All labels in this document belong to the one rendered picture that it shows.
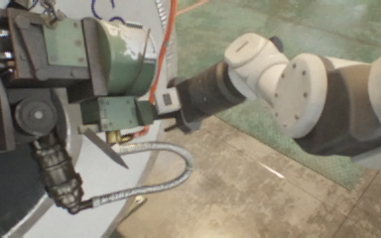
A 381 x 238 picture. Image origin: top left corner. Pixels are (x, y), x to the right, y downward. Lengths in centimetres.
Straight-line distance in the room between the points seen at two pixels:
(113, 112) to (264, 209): 102
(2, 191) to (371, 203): 138
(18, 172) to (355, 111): 84
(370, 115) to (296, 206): 128
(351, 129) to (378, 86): 3
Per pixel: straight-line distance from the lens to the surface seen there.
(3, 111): 52
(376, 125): 26
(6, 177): 98
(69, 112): 76
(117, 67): 57
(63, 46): 55
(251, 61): 48
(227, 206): 146
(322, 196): 159
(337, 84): 28
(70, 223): 99
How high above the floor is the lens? 121
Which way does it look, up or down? 41 degrees down
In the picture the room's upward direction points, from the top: 1 degrees counter-clockwise
